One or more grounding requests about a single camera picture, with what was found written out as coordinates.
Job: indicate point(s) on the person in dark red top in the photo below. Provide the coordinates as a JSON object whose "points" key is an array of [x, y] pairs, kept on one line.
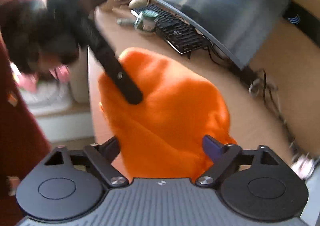
{"points": [[32, 42]]}

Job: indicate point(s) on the white cable knot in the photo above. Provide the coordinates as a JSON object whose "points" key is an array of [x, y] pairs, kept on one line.
{"points": [[304, 166]]}

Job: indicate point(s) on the glass jar with green lid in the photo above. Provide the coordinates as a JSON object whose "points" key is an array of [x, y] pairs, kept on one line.
{"points": [[146, 21]]}

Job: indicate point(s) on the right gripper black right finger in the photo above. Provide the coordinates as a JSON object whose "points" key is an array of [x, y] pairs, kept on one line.
{"points": [[224, 162]]}

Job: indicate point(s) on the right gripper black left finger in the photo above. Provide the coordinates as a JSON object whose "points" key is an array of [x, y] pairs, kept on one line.
{"points": [[101, 157]]}

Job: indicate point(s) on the black keyboard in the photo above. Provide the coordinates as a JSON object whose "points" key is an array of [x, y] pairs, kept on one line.
{"points": [[181, 36]]}

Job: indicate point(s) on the orange pumpkin costume garment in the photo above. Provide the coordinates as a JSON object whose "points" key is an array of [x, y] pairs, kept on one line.
{"points": [[161, 137]]}

